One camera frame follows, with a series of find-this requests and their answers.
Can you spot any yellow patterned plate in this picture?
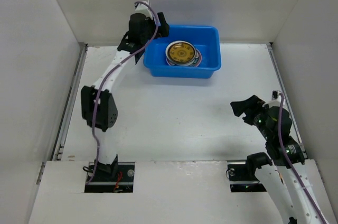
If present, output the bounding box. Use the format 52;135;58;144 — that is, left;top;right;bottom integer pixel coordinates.
166;42;196;64

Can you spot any white plate green rim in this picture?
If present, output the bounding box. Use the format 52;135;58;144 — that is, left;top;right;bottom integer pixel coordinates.
165;41;198;67

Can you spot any pink plate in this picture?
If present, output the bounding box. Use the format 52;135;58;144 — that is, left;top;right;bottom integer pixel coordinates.
194;49;202;67

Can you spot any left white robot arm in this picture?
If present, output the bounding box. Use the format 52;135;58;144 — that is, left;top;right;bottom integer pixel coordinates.
81;12;170;181

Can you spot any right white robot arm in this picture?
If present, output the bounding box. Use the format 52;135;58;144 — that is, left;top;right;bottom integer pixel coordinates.
230;91;328;223

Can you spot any blue plastic bin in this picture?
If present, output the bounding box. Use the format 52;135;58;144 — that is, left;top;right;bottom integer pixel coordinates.
143;25;221;79

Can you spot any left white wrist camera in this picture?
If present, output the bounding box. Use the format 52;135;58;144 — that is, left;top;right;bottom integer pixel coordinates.
135;0;154;20

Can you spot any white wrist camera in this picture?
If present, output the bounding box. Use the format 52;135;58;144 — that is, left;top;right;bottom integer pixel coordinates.
135;0;154;20
266;90;285;108

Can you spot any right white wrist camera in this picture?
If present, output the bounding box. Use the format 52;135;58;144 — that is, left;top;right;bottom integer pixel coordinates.
266;90;285;108

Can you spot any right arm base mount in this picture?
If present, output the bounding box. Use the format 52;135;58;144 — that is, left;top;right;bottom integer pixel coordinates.
226;161;266;193

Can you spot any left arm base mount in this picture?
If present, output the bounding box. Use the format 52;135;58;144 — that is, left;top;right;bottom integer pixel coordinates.
82;162;135;193

